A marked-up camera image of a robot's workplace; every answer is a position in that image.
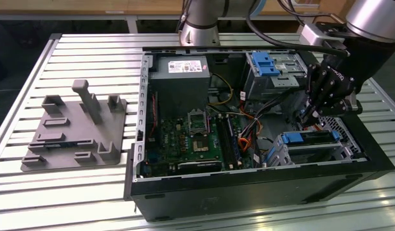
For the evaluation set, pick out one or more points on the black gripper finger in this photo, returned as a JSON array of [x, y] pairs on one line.
[[320, 84], [348, 107]]

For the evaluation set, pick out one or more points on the hard disk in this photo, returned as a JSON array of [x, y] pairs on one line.
[[312, 137]]

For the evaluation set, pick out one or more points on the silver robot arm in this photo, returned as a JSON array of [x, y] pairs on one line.
[[200, 24]]

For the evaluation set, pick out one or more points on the metal disk bay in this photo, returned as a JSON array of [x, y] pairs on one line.
[[341, 150]]

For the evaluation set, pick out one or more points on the black RAM slot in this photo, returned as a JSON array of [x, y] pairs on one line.
[[233, 142], [220, 142]]

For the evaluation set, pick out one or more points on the metal optical drive cage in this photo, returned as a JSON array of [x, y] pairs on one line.
[[280, 83]]

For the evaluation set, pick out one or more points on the blue plastic drive latch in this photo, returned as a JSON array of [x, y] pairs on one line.
[[264, 65]]

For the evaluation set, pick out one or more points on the silver CPU socket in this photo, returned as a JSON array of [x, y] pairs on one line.
[[198, 121]]

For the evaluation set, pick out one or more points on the dark grey power supply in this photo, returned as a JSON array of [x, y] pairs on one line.
[[177, 91]]

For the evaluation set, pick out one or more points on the square motherboard chipset chip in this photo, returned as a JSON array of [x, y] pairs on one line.
[[201, 145]]

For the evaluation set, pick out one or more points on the black open PC case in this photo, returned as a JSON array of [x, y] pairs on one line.
[[248, 192]]

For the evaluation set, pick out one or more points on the black graphics card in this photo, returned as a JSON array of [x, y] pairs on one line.
[[200, 166]]

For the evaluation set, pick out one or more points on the green motherboard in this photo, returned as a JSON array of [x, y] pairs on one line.
[[170, 144]]

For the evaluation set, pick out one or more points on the grey parts rack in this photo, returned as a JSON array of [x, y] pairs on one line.
[[81, 134]]

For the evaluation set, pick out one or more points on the black table corner cap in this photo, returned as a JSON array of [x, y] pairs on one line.
[[54, 36]]

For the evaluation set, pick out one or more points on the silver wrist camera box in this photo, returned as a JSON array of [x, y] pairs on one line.
[[312, 36]]

